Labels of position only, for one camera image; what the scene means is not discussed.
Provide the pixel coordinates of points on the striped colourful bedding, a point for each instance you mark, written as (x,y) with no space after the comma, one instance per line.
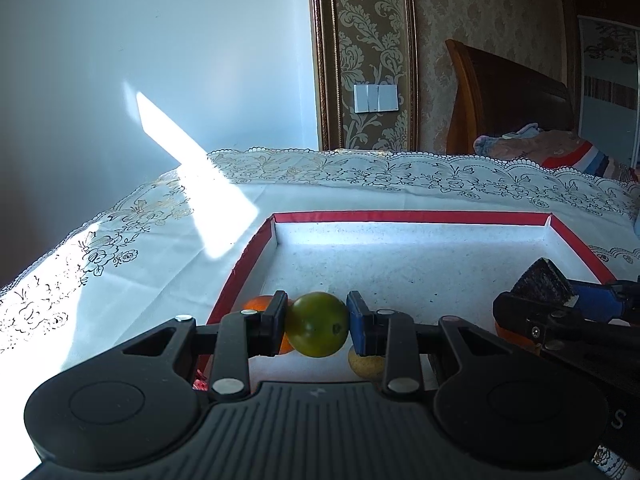
(550,152)

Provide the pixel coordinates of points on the green tomato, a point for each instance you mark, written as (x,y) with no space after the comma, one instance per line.
(317,325)

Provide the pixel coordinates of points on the wooden bed headboard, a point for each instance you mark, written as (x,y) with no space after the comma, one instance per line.
(510,100)

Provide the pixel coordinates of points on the small orange mandarin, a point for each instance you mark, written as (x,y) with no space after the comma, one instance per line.
(507,334)

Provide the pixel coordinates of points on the large orange mandarin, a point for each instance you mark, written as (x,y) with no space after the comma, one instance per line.
(252,305)

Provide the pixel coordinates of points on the small yellow fruit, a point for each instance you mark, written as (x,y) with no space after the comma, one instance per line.
(365,364)

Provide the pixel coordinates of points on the white wall light switch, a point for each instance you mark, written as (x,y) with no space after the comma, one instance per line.
(376,98)

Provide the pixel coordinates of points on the gold framed floral wall panel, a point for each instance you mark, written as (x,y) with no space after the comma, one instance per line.
(375,35)

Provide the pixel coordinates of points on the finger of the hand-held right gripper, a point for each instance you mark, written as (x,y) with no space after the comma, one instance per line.
(530,317)
(600,300)

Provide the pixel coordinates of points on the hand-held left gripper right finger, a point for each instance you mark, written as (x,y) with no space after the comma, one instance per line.
(359,327)

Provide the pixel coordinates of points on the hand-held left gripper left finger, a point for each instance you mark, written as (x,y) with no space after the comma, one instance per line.
(274,322)

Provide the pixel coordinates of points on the patterned wardrobe door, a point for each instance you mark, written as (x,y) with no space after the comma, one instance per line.
(607,85)

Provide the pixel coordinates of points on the red shallow cardboard box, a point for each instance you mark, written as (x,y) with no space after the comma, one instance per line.
(400,260)

